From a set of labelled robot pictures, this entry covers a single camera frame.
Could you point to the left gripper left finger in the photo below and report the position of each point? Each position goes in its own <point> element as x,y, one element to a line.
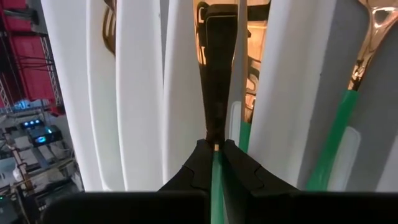
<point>196,174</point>

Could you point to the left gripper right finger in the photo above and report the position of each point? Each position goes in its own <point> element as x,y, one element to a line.
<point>242,177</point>

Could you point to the white plastic cutlery organizer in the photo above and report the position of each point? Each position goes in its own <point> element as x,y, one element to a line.
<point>140,93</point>

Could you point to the black device with blue lights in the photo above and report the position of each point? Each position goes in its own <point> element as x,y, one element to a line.
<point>43,137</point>

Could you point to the silver truss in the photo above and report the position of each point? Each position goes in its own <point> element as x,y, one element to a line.
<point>49,71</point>

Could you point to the red tool cabinet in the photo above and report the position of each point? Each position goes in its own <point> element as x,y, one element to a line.
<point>28,62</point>

